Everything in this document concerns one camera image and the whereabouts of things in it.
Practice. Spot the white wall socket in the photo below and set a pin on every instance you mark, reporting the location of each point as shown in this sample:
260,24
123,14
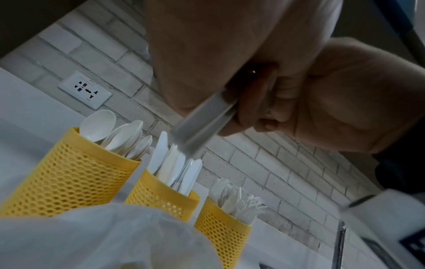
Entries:
84,89

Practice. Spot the bunch of white knives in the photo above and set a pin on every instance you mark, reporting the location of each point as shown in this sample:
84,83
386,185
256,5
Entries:
176,168

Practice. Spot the large yellow mesh holder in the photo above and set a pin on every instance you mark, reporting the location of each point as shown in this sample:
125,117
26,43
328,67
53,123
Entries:
69,173

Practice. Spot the dark wall cabinet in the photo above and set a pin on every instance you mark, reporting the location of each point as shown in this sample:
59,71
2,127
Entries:
30,21

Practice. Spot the thin metal rod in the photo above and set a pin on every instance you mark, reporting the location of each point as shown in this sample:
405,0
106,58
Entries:
339,244

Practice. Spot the translucent white plastic bag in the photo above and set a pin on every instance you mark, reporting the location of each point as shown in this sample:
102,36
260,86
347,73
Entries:
99,236

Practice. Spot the bunch of white forks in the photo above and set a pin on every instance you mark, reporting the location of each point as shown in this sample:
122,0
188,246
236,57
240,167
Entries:
237,202

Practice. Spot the white device with black marker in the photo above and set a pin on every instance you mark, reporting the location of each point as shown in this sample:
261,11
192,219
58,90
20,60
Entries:
388,220

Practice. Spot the bunch of white spoons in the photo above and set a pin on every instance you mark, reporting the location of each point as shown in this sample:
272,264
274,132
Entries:
123,136

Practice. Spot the person's left hand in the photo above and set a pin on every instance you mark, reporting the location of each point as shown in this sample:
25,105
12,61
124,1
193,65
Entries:
298,31

